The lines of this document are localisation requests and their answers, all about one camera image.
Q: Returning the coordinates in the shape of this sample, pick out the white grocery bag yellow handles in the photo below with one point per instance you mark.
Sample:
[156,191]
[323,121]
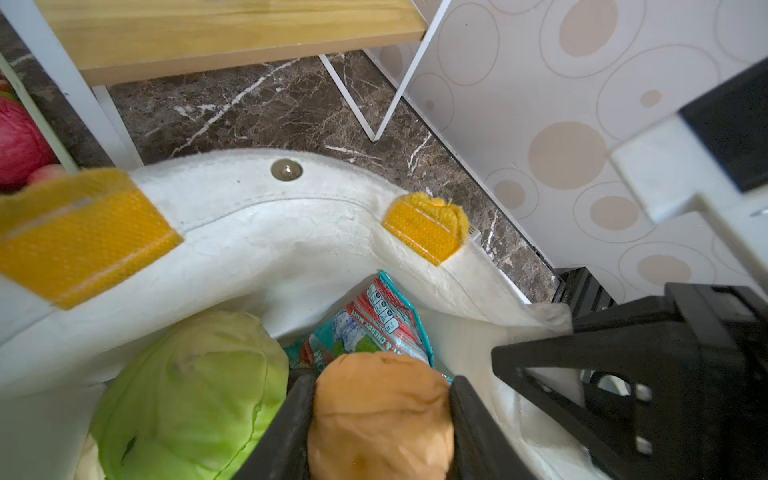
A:
[97,265]

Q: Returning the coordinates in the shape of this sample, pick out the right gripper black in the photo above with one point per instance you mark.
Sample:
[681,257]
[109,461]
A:
[671,387]

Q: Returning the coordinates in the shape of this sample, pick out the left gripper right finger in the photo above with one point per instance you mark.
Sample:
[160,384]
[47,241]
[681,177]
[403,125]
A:
[481,450]

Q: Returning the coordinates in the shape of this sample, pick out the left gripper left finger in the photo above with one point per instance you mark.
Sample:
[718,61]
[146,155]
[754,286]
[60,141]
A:
[282,451]

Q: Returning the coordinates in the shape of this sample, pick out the teal candy bag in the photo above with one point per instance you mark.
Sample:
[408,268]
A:
[379,319]

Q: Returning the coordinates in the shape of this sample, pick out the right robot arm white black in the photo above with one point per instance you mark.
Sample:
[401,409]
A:
[711,158]

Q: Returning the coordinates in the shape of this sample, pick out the small wooden side table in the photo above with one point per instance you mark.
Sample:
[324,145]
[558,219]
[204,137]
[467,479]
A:
[87,46]

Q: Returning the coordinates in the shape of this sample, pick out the brown potato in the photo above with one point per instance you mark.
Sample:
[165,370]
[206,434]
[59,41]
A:
[380,416]

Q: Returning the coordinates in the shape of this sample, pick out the green cabbage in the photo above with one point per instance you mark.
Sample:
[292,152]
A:
[195,403]

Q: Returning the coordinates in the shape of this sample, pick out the green plastic basket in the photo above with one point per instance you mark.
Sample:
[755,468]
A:
[62,154]

